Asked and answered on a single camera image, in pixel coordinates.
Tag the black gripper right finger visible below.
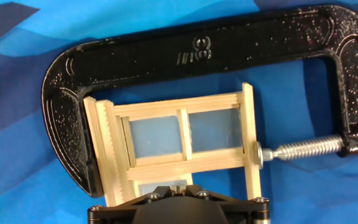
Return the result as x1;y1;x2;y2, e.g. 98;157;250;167
178;185;271;224

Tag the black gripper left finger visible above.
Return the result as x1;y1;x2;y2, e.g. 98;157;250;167
87;185;179;224

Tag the wooden miniature sliding window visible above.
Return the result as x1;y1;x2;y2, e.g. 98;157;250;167
83;82;263;208

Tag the black iron C-clamp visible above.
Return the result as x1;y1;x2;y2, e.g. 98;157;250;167
41;4;358;199

